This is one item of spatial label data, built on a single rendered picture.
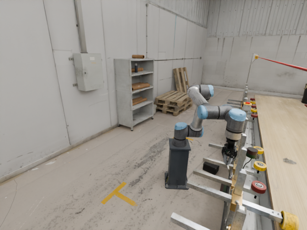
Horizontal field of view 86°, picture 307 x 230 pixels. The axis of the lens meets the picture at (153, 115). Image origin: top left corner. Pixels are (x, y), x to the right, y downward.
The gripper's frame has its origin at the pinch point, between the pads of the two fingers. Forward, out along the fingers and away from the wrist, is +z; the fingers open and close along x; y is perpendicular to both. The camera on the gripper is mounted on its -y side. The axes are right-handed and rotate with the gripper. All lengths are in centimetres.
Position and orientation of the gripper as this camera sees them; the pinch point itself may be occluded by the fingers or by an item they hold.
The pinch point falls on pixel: (226, 162)
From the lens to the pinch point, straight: 123.6
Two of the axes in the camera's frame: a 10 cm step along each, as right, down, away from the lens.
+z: -0.2, 9.3, 3.6
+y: -4.8, 3.0, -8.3
